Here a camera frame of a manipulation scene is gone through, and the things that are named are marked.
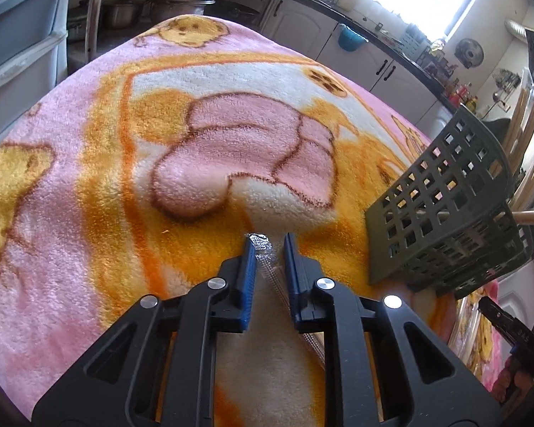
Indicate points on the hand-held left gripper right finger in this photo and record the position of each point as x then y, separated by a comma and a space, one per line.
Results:
292, 284

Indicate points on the person's right hand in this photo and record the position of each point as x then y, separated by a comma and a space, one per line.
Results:
519, 378

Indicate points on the grey plastic drawer unit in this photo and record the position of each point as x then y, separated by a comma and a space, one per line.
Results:
22, 53

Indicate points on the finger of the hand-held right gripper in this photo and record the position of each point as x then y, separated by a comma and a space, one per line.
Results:
496, 313

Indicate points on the blue hanging basin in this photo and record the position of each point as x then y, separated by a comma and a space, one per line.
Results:
351, 39

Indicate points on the large steel steamer pot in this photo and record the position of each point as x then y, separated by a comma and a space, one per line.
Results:
182, 6

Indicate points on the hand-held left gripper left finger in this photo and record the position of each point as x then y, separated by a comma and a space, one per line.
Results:
249, 284

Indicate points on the row of condiment bottles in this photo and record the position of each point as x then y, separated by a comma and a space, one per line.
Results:
456, 86

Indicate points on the dark kitchen countertop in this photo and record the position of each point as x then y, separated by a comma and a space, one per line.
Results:
374, 31

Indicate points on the hanging metal ladles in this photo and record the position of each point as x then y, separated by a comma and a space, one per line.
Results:
505, 82

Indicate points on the grey-green plastic utensil basket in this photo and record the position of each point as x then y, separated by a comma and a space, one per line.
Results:
436, 213

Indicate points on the steel pot with lid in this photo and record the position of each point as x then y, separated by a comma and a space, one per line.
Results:
122, 13

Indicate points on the white kitchen cabinets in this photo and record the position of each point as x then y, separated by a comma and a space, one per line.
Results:
307, 26

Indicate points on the blue mini drawer organizer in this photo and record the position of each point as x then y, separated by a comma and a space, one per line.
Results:
416, 39

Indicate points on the round metal wall disc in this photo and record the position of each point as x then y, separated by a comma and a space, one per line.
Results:
469, 53

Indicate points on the chrome chair tube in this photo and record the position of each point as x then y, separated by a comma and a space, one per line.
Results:
93, 13

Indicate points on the pink bear printed blanket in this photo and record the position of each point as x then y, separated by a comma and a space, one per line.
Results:
93, 187

